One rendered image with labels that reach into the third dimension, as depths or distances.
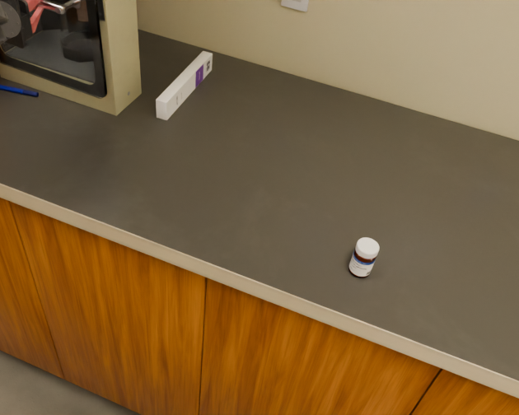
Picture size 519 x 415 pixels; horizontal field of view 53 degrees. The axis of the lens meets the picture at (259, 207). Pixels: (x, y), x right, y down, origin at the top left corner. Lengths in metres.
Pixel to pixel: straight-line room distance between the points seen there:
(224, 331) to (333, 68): 0.75
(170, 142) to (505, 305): 0.74
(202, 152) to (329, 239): 0.35
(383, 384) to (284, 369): 0.21
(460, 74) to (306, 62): 0.40
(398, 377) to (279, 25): 0.92
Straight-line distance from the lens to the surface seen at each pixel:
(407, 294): 0.96
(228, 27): 1.52
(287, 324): 1.02
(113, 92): 1.23
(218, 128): 1.22
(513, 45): 1.38
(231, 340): 1.14
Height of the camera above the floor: 1.65
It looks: 44 degrees down
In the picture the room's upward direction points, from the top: 8 degrees clockwise
